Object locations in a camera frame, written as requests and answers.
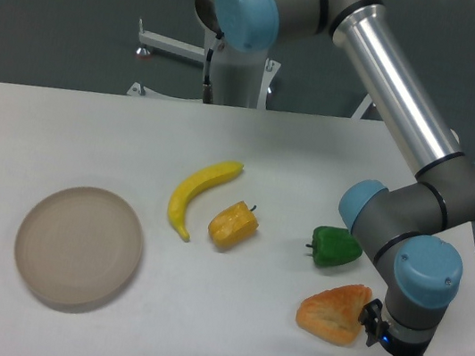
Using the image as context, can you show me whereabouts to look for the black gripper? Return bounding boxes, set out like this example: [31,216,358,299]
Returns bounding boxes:
[358,298,430,356]

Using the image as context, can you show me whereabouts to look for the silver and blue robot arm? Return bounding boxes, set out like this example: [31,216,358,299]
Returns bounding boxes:
[196,0,475,356]

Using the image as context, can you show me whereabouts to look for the green bell pepper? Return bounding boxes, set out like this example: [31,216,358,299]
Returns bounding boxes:
[306,226,363,269]

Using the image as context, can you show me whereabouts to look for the yellow bell pepper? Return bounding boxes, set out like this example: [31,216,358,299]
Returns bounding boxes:
[208,201,259,250]

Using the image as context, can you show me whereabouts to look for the golden triangular pastry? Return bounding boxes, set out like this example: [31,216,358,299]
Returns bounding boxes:
[295,284,372,346]

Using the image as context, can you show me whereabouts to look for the yellow banana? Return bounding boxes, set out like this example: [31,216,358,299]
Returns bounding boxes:
[167,161,244,243]

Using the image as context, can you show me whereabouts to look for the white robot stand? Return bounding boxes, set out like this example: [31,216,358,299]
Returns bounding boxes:
[124,17,388,136]

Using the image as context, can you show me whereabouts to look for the beige round plate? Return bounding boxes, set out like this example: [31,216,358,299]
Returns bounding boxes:
[13,186,144,313]

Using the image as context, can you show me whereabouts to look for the black cable on stand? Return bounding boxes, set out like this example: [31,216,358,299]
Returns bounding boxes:
[198,29,227,105]

